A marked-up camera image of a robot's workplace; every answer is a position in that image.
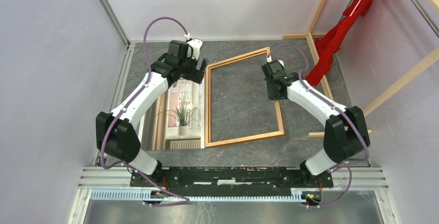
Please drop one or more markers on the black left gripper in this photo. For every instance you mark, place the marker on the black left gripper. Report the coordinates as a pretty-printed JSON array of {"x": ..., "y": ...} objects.
[{"x": 196, "y": 75}]

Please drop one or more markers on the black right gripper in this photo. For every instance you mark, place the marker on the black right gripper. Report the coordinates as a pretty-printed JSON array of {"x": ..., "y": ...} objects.
[{"x": 271, "y": 96}]

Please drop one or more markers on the golden wooden picture frame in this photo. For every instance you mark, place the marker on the golden wooden picture frame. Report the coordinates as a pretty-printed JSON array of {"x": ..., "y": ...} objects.
[{"x": 207, "y": 104}]

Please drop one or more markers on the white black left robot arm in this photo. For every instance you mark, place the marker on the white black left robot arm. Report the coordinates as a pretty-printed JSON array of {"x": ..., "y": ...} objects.
[{"x": 115, "y": 131}]

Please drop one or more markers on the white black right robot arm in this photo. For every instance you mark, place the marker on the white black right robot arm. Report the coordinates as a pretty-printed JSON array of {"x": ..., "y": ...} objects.
[{"x": 346, "y": 133}]

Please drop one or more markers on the plant window photo print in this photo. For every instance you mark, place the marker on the plant window photo print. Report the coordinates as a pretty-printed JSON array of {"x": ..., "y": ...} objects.
[{"x": 173, "y": 122}]

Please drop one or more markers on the light wooden beam structure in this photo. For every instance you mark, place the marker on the light wooden beam structure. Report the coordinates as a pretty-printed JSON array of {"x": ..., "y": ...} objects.
[{"x": 389, "y": 62}]

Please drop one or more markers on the red cloth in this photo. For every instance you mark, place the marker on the red cloth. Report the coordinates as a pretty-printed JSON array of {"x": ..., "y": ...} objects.
[{"x": 332, "y": 41}]

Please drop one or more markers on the right controller board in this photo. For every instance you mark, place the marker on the right controller board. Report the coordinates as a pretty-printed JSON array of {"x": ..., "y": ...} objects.
[{"x": 311, "y": 198}]

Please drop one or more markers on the controller board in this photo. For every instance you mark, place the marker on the controller board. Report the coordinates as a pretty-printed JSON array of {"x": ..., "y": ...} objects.
[
  {"x": 157, "y": 194},
  {"x": 311, "y": 198}
]

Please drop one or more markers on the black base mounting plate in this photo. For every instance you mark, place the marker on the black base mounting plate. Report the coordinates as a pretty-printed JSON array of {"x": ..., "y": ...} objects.
[{"x": 238, "y": 181}]

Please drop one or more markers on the left controller board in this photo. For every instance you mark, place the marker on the left controller board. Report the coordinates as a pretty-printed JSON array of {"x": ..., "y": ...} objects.
[{"x": 157, "y": 194}]

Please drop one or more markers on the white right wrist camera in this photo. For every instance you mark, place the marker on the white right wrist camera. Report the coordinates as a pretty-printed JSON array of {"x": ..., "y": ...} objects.
[{"x": 275, "y": 64}]

